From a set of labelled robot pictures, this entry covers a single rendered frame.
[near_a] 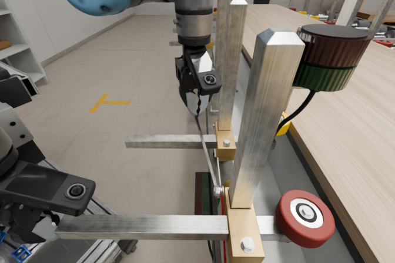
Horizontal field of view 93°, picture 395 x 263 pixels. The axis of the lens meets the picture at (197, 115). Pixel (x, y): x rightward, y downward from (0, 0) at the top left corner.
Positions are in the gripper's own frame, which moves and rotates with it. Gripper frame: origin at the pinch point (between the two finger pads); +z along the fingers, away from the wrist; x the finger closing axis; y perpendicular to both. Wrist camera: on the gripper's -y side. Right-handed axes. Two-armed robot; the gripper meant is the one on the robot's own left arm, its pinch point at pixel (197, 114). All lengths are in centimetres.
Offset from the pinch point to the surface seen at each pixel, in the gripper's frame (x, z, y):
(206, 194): 1.4, 20.2, -11.4
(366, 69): -75, 0, 7
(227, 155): -5.8, 9.7, -8.2
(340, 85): -4.4, -22.1, -27.8
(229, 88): -8.1, -7.2, -1.4
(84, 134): 70, 90, 121
